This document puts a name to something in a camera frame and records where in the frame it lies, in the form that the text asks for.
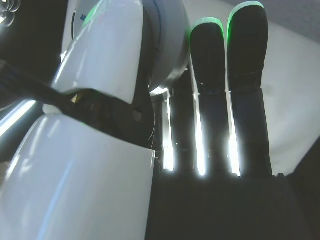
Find white measuring tape strip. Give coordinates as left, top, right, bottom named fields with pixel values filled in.
left=61, top=0, right=192, bottom=97

